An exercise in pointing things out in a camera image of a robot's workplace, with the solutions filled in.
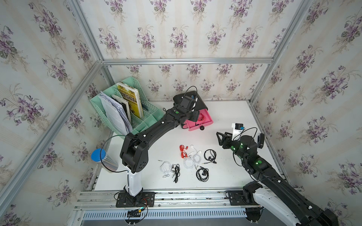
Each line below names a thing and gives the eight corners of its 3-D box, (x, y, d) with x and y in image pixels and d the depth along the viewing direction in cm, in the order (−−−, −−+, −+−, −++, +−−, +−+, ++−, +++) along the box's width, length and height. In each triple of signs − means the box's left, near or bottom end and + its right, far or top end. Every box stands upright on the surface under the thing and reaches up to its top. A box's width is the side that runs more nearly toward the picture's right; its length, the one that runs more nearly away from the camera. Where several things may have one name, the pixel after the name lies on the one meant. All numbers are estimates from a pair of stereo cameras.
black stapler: (256, 147, 96) (259, 144, 92) (257, 136, 102) (259, 132, 98) (261, 148, 95) (264, 145, 91) (261, 137, 101) (264, 133, 97)
